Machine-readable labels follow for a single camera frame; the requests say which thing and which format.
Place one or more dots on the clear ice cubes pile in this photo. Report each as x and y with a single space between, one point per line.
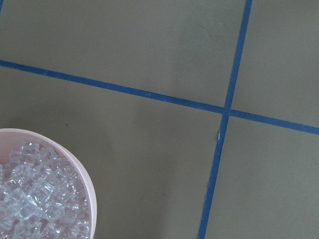
42 196

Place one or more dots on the pink plastic bowl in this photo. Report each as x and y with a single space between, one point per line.
13 138

